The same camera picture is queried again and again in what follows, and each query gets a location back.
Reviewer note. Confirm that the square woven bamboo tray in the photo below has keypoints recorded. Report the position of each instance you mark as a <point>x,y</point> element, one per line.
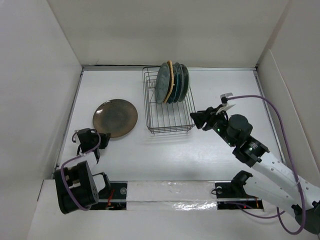
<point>171,81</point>

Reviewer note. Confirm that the brown speckled plate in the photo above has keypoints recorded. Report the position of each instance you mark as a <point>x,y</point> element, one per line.
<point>116,117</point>

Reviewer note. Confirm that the mint green flower plate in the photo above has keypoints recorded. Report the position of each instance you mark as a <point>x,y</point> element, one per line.
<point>186,83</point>

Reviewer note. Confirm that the foil-taped front rail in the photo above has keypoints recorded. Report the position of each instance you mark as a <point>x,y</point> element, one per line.
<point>176,196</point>

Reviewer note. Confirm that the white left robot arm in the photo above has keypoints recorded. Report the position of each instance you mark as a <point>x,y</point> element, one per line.
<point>76,187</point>

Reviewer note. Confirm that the grey wire dish rack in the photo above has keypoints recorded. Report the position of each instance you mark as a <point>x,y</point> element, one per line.
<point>165,118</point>

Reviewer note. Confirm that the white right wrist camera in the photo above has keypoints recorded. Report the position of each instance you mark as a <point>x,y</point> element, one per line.
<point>225,103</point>

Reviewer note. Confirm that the grey-blue round plate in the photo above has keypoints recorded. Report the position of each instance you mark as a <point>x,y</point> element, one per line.
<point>162,83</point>

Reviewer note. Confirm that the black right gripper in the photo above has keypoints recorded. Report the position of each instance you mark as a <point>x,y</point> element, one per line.
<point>208,115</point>

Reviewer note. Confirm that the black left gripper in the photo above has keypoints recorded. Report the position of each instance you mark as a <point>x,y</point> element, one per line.
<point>104,141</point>

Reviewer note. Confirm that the blue floral white plate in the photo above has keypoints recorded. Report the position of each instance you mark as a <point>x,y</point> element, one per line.
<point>180,78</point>

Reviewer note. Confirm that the teal scalloped plate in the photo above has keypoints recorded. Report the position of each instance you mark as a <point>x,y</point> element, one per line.
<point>173,98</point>

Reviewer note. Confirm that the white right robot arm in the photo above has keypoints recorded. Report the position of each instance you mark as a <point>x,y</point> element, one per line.
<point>294,195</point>

